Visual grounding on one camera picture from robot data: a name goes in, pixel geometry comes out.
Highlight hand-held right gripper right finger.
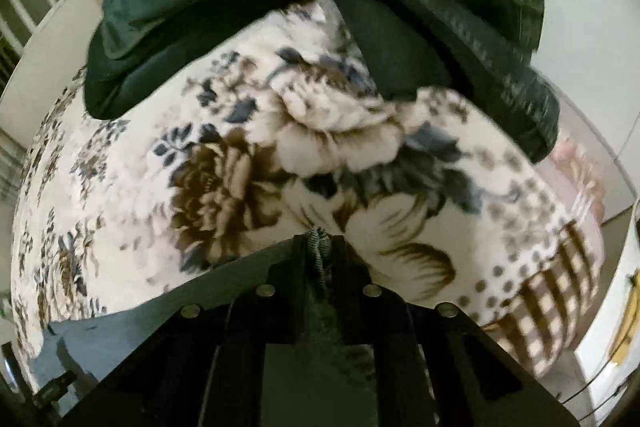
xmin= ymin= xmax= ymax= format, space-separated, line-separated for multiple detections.
xmin=331 ymin=235 xmax=577 ymax=427

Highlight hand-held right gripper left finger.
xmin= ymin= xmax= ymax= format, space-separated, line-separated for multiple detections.
xmin=60 ymin=233 xmax=308 ymax=427

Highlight dark green pants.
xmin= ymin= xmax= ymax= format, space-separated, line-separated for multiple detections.
xmin=47 ymin=227 xmax=382 ymax=427

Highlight floral printed blanket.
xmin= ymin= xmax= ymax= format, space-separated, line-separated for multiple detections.
xmin=10 ymin=0 xmax=608 ymax=375

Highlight pink bedsheet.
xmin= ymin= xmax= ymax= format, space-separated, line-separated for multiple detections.
xmin=547 ymin=107 xmax=608 ymax=228

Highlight white cabinet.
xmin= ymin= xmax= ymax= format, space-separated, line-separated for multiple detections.
xmin=572 ymin=202 xmax=640 ymax=403

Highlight dark grey jeans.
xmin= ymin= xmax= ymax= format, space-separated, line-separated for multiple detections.
xmin=324 ymin=0 xmax=562 ymax=165

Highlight yellow object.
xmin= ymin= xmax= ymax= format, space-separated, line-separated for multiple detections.
xmin=610 ymin=272 xmax=640 ymax=365

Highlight thin black cable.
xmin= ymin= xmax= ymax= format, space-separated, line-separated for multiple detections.
xmin=560 ymin=347 xmax=640 ymax=405

